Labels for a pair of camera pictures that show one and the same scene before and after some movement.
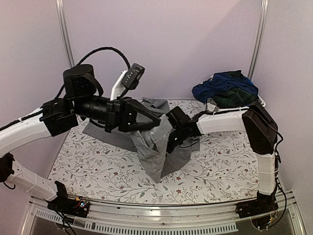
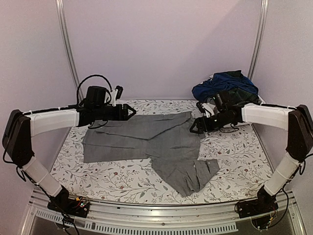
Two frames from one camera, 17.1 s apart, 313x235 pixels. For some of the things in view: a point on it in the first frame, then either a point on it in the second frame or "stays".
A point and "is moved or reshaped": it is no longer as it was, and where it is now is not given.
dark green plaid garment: [234, 97] stays
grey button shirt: [150, 142] is moved or reshaped
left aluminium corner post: [62, 11] stays
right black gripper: [169, 149] -> [207, 129]
